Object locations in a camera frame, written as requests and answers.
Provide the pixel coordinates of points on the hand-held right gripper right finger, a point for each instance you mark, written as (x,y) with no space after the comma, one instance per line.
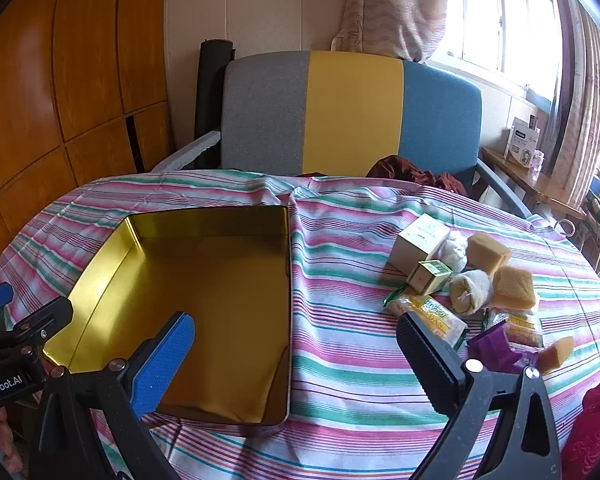
(430,365)

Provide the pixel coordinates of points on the yellow label snack packet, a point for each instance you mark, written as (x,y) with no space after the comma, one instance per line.
(522,332)
(425,305)

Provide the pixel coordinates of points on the white appliance box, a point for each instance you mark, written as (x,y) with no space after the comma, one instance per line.
(520,142)

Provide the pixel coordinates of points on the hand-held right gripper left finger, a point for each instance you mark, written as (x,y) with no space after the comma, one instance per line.
(165,360)

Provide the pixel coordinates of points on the dark red cloth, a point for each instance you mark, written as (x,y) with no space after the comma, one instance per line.
(405,170)

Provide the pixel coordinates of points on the cream carton box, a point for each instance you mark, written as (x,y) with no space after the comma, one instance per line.
(420,245)

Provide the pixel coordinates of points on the red patterned cloth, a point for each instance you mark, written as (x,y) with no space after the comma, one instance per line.
(597,430)

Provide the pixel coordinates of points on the small pink bottles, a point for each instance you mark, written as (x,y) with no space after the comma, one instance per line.
(537,161)

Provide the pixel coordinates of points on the yellow sponge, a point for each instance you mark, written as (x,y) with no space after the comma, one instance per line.
(557,352)
(487,252)
(515,287)

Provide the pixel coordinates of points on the striped tablecloth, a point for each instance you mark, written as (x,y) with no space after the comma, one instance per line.
(355,360)

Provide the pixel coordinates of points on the window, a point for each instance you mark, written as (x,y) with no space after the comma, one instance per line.
(520,25)

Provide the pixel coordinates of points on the purple wrapper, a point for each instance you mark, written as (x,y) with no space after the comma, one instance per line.
(527,356)
(495,352)

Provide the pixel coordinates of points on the grey yellow blue chair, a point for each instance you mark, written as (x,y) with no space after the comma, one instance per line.
(350,110)

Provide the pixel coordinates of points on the person's left hand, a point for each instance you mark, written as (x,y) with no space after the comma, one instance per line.
(9,435)

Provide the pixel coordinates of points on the striped window curtain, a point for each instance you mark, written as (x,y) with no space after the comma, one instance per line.
(585,110)

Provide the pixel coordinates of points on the wooden side desk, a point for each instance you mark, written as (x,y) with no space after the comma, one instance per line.
(530,180)

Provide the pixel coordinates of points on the wooden wardrobe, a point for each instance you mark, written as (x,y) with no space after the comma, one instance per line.
(80,60)

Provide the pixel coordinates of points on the small green box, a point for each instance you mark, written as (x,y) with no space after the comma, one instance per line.
(430,277)

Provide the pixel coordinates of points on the patterned hanging curtain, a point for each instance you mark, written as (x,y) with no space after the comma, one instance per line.
(390,10)

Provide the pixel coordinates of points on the black rolled mat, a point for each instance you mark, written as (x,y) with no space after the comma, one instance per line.
(210,90)

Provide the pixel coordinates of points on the blue round object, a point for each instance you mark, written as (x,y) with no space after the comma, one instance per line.
(596,185)

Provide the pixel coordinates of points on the gold tin box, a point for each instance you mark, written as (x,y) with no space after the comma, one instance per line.
(220,285)

